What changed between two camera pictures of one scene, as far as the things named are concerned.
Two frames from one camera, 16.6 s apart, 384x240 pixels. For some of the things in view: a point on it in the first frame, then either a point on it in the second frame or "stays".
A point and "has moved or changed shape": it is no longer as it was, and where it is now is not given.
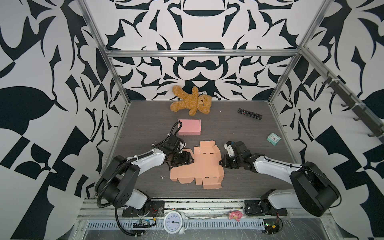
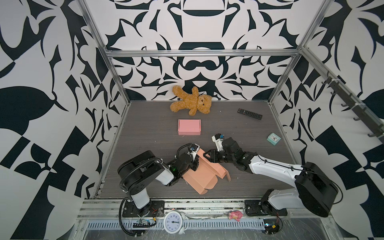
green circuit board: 271,225 stays
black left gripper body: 180,159 to 193,166
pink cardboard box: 190,127 stays
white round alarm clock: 175,222 stays
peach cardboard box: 207,165 has moved or changed shape
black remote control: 252,114 stays
